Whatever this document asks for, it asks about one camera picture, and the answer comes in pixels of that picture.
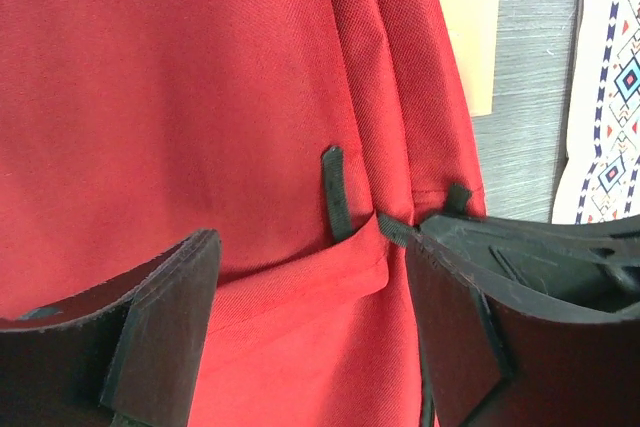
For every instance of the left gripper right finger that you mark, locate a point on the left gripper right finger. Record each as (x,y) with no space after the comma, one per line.
(498,353)

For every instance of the red backpack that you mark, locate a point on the red backpack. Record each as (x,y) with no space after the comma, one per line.
(287,126)

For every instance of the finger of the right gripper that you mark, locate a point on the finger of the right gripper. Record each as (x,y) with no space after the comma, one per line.
(590,265)

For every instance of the tan leather wallet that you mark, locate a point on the tan leather wallet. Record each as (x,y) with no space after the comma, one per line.
(472,27)

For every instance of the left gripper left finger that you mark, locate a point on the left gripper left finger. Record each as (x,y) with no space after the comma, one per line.
(126,352)

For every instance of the patterned cloth placemat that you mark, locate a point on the patterned cloth placemat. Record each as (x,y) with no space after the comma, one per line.
(601,179)

